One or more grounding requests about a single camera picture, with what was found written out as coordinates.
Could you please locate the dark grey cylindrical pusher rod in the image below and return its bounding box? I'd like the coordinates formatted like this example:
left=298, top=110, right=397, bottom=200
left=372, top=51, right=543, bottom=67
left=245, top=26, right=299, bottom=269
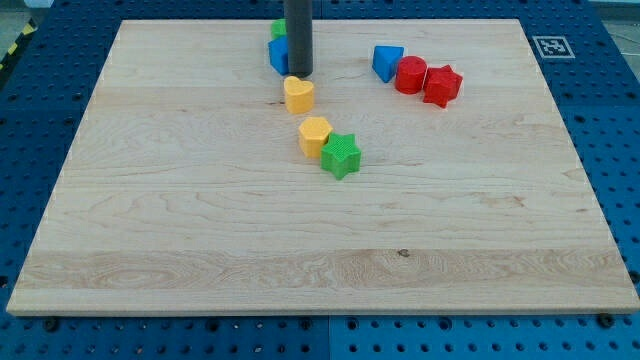
left=284, top=0, right=313, bottom=78

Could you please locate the yellow heart block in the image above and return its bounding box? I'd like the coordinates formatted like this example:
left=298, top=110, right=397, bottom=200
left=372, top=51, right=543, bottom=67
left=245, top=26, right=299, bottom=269
left=283, top=76, right=315, bottom=114

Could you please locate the green block behind cube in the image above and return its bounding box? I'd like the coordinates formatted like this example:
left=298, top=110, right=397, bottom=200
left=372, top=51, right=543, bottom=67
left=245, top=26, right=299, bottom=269
left=270, top=18, right=287, bottom=40

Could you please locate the blue cube block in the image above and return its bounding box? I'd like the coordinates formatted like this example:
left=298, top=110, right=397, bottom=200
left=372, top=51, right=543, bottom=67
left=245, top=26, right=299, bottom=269
left=268, top=36, right=289, bottom=76

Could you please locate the blue triangle block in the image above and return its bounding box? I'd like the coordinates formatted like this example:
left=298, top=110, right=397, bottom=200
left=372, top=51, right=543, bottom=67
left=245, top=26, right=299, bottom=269
left=372, top=45, right=404, bottom=83

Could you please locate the yellow hexagon block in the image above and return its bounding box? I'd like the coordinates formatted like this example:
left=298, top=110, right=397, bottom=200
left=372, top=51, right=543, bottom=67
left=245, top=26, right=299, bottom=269
left=298, top=117, right=333, bottom=158

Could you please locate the red cylinder block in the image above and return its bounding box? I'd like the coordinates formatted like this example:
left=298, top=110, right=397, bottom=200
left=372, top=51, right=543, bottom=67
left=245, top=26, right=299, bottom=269
left=394, top=56, right=428, bottom=94

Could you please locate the green star block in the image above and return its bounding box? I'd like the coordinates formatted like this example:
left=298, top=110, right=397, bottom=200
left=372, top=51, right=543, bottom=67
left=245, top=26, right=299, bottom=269
left=320, top=132, right=362, bottom=180

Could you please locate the red star block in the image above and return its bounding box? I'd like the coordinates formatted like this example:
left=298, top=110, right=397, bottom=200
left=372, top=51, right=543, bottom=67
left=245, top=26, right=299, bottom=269
left=423, top=65, right=463, bottom=108

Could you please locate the white fiducial marker tag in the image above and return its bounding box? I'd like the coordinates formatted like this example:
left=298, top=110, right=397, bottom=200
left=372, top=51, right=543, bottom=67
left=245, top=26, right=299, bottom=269
left=532, top=35, right=575, bottom=59

